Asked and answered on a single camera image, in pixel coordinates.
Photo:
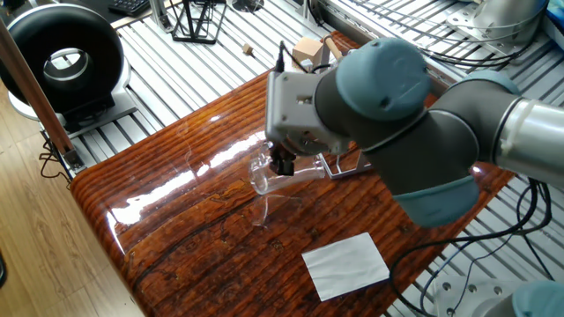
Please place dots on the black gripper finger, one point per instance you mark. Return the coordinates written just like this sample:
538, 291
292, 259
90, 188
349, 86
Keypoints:
282, 164

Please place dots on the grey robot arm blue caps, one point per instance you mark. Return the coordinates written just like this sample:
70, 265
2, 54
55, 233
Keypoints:
423, 132

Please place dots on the large wooden block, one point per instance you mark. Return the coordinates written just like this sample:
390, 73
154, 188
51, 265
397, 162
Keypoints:
307, 51

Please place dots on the flat white paper sheet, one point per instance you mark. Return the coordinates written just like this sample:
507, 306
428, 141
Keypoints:
346, 264

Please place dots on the small wooden cube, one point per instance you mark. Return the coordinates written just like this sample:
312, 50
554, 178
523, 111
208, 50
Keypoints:
248, 48

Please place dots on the black keyboard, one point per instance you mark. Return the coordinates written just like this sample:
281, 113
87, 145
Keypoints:
128, 6

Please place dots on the black round fan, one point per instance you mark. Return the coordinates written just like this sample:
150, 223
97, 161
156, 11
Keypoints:
26, 35

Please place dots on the brown wooden post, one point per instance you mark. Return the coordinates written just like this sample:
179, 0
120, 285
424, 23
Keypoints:
35, 88

